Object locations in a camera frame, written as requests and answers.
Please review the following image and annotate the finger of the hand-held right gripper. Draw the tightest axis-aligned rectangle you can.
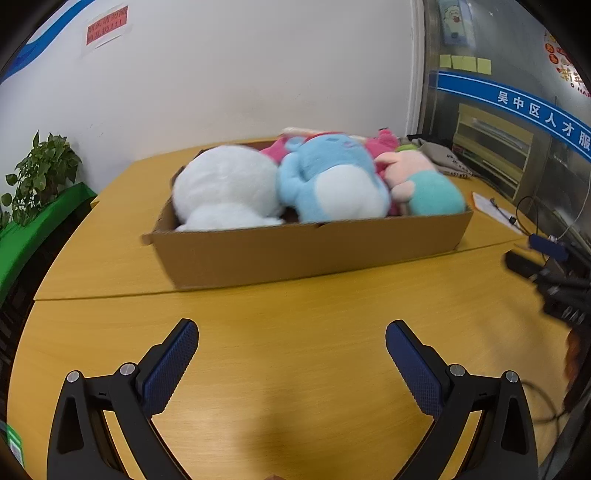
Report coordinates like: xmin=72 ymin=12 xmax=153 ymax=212
xmin=505 ymin=250 xmax=555 ymax=282

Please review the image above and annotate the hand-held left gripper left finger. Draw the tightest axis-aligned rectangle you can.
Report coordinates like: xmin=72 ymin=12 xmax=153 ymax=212
xmin=46 ymin=318 xmax=200 ymax=480

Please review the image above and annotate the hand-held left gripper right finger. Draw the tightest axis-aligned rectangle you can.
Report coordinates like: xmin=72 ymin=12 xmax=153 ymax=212
xmin=385 ymin=319 xmax=540 ymax=480

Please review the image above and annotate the pink pig plush teal body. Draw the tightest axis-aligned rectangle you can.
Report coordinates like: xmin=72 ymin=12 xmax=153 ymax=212
xmin=374 ymin=145 xmax=467 ymax=217

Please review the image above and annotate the brown cardboard box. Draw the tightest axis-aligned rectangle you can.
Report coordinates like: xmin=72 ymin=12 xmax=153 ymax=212
xmin=141 ymin=141 xmax=474 ymax=291

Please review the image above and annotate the pink plush bear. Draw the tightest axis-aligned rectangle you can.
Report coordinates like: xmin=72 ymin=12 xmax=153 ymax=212
xmin=259 ymin=127 xmax=400 ymax=185

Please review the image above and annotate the white plush toy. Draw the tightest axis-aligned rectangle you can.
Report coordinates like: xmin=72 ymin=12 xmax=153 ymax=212
xmin=172 ymin=145 xmax=287 ymax=232

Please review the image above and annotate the blue plush toy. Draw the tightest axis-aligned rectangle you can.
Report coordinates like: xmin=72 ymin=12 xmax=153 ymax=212
xmin=276 ymin=133 xmax=393 ymax=222

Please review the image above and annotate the person's right hand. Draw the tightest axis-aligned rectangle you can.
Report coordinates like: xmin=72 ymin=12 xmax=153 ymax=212
xmin=563 ymin=324 xmax=584 ymax=411

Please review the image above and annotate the blue usb hub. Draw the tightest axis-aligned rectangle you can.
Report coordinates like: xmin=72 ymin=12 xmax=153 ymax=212
xmin=529 ymin=234 xmax=568 ymax=259

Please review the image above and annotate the grey cloth bag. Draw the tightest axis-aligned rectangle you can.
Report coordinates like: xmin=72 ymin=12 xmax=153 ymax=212
xmin=399 ymin=136 xmax=481 ymax=181

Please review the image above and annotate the yellow display rack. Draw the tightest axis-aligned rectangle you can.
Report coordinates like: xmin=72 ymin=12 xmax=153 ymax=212
xmin=452 ymin=102 xmax=536 ymax=201

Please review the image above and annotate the blue window banner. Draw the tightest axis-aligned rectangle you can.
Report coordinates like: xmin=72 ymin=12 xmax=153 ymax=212
xmin=436 ymin=70 xmax=591 ymax=162

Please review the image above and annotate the green planter shelf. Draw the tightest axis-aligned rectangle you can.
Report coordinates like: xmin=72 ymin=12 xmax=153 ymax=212
xmin=0 ymin=182 xmax=98 ymax=301

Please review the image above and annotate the red window decoration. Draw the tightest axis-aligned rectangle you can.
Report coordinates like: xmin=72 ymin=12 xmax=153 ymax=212
xmin=542 ymin=30 xmax=591 ymax=100

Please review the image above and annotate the green potted plant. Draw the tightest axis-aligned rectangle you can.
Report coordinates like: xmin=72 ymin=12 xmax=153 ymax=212
xmin=0 ymin=130 xmax=83 ymax=232

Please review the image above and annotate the cartoon sheep poster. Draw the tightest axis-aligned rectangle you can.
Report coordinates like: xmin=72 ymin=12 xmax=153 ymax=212
xmin=436 ymin=0 xmax=476 ymax=47

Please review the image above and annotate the black cable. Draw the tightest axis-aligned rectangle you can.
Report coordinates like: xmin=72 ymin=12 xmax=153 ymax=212
xmin=522 ymin=378 xmax=571 ymax=422
xmin=489 ymin=196 xmax=591 ymax=241

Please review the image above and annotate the red wall sign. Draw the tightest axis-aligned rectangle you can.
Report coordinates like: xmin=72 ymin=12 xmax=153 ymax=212
xmin=82 ymin=6 xmax=131 ymax=58

